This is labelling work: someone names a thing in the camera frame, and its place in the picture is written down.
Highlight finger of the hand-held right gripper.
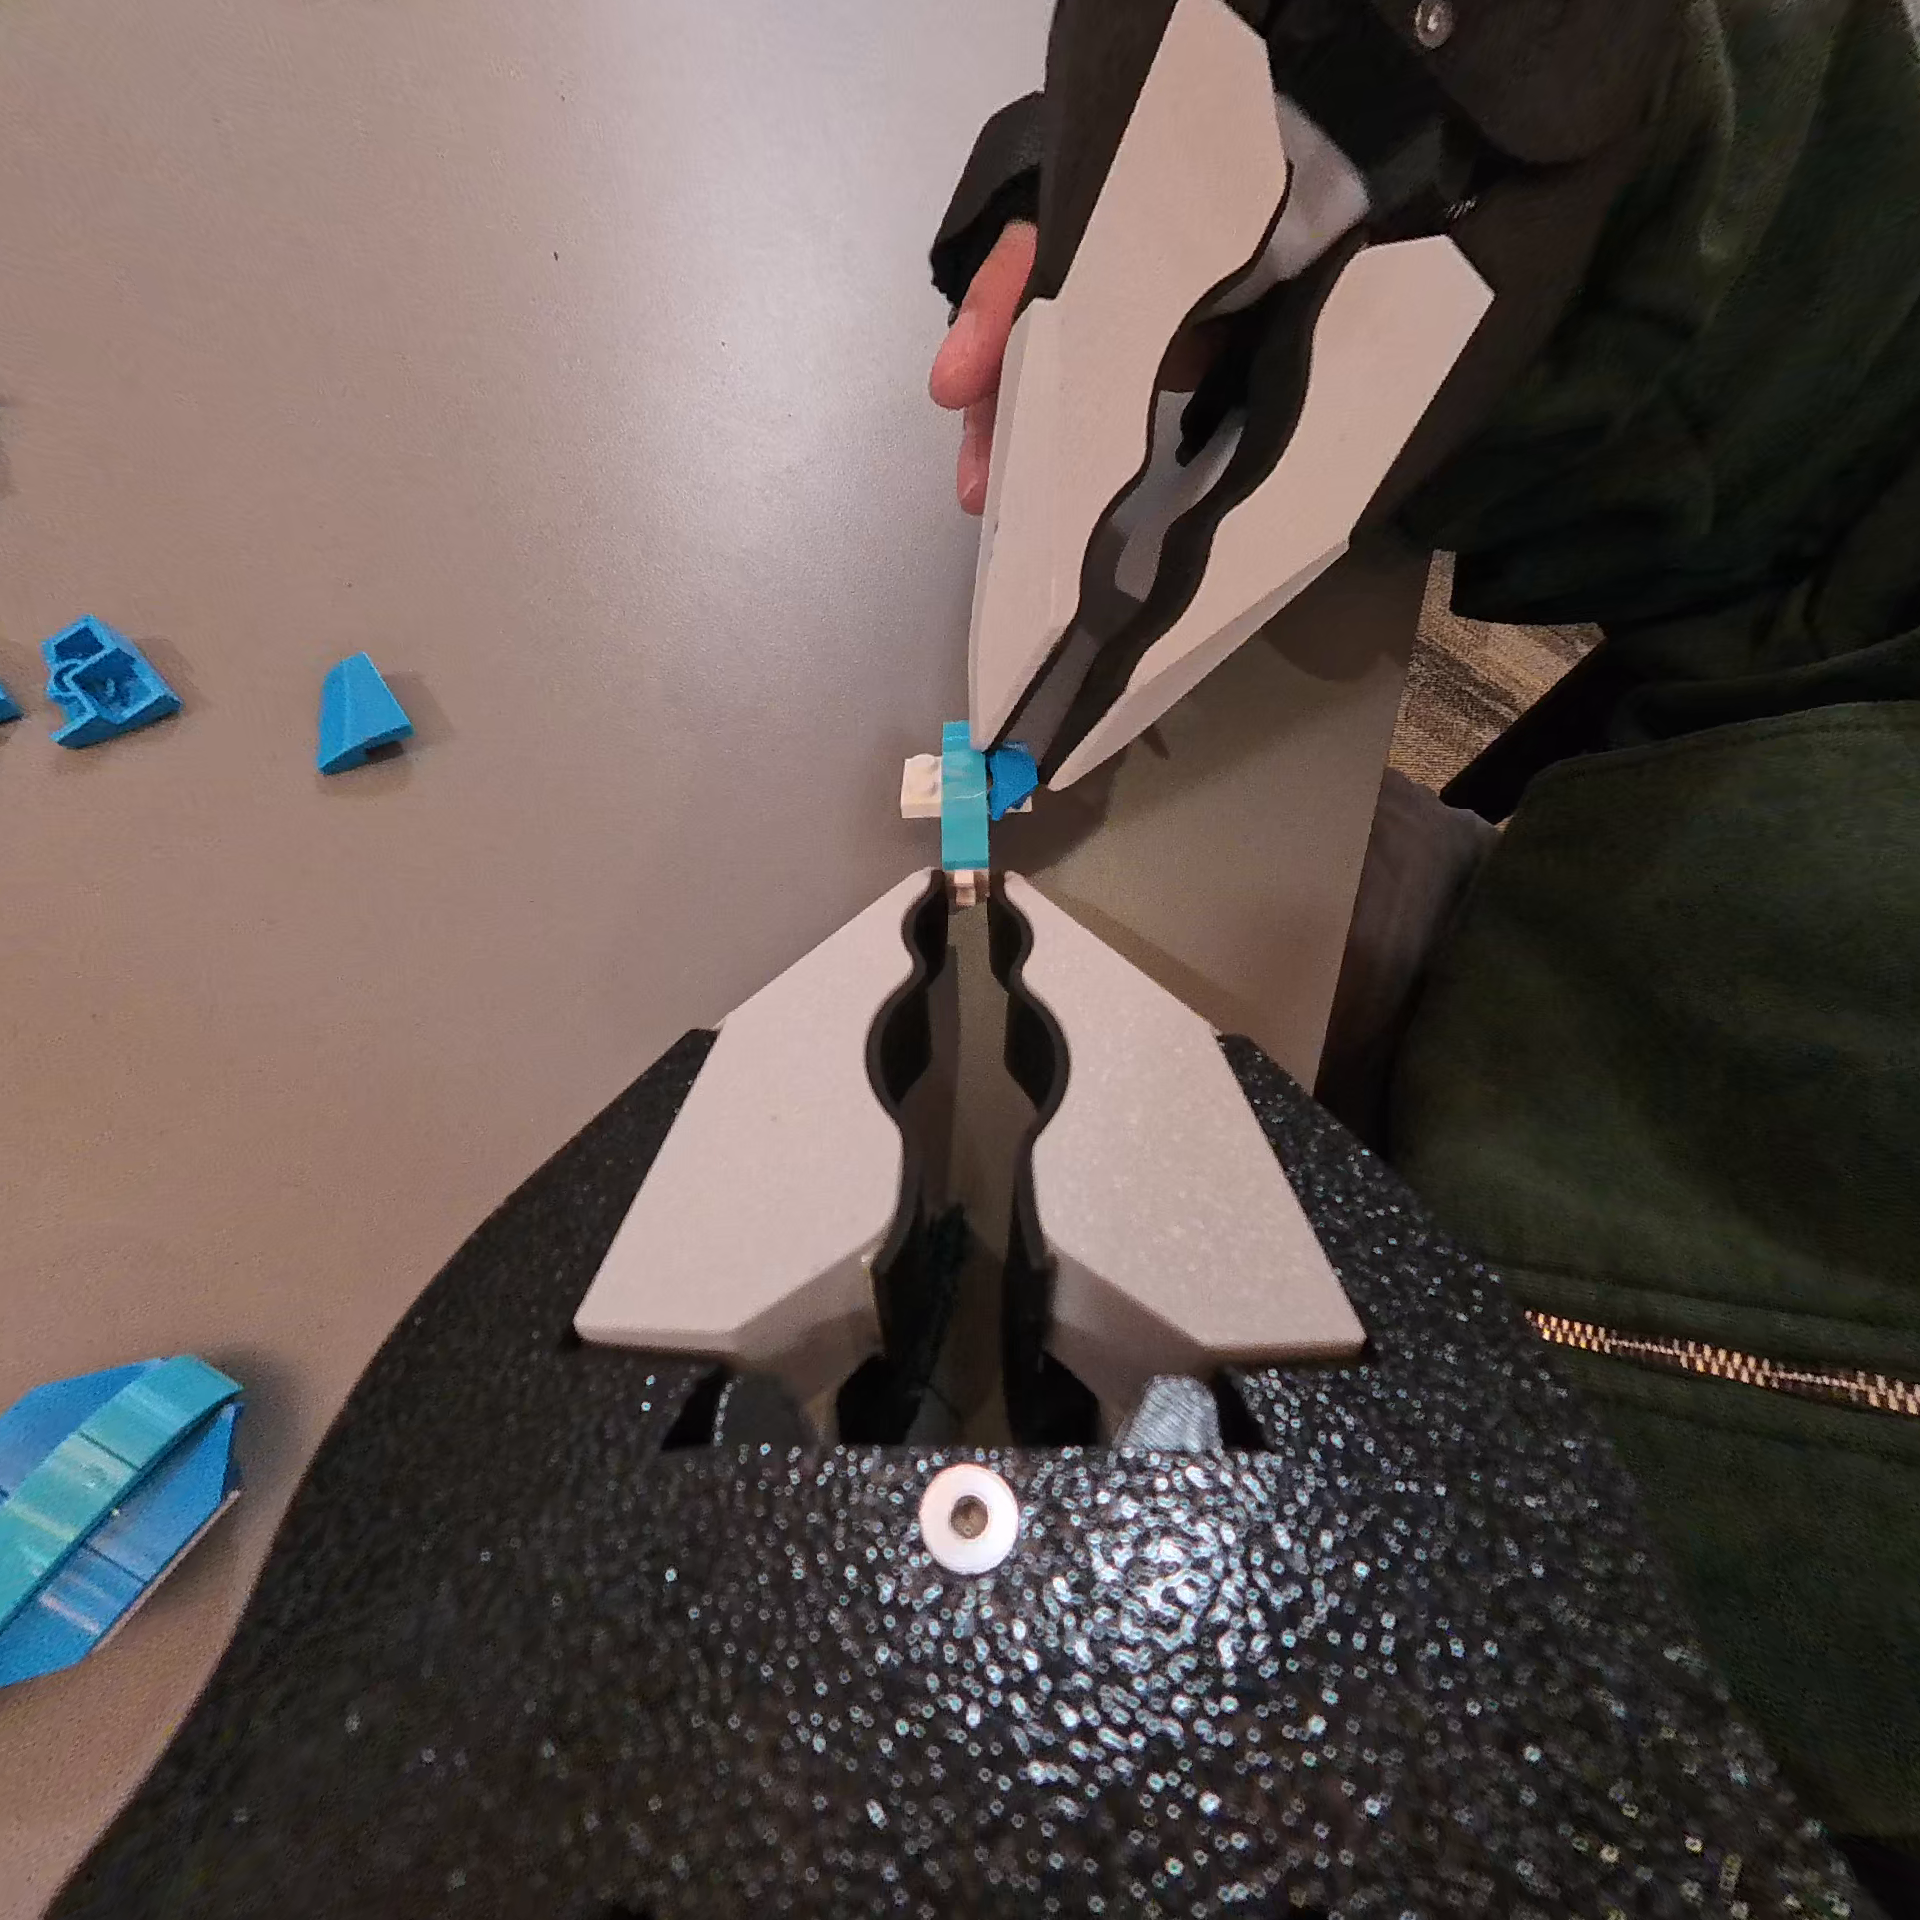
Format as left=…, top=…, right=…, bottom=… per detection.
left=1040, top=238, right=1502, bottom=793
left=968, top=0, right=1299, bottom=753

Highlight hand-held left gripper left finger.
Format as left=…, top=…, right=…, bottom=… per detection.
left=576, top=866, right=965, bottom=1426

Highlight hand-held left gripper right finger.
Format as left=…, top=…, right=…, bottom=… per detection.
left=994, top=873, right=1366, bottom=1433

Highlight small blue lego assembly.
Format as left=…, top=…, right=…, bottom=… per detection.
left=900, top=718, right=1042, bottom=912

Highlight person's right forearm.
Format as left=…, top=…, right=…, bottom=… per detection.
left=1350, top=0, right=1920, bottom=707

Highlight blue lego wedge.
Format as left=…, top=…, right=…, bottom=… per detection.
left=314, top=652, right=416, bottom=778

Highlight blue curved lego assembly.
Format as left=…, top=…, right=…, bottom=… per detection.
left=0, top=1353, right=248, bottom=1691

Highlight blue lego slope brick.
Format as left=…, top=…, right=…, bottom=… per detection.
left=38, top=612, right=184, bottom=750

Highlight person's right hand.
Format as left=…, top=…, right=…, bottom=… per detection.
left=928, top=223, right=1056, bottom=520

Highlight grey pants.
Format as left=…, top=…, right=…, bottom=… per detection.
left=1317, top=769, right=1505, bottom=1126

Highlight green zip jacket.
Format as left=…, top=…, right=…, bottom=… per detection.
left=1381, top=632, right=1920, bottom=1859

